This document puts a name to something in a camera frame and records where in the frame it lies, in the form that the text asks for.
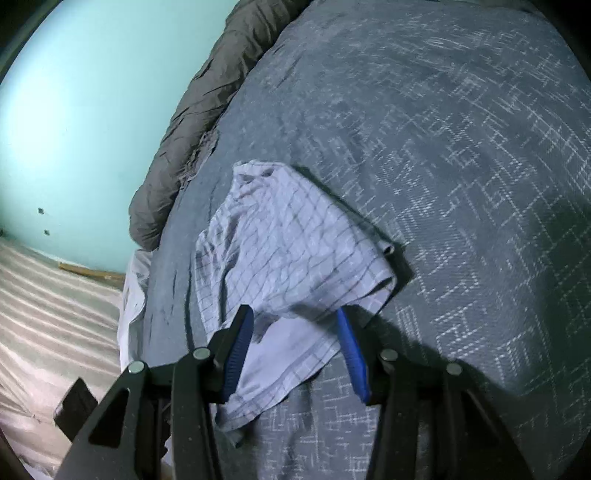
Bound checked light blue shorts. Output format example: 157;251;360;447
191;159;398;448

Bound bed with blue-grey sheet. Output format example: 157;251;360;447
139;0;591;480

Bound light grey blanket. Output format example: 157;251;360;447
117;249;155;370

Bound rolled dark grey duvet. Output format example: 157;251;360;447
127;0;315;252

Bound wooden stick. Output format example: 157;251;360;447
58;262;127;281

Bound striped beige curtain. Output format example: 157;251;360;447
0;237;139;476

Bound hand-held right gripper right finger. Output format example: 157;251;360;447
335;307;522;480

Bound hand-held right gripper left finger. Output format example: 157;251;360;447
69;304;254;480

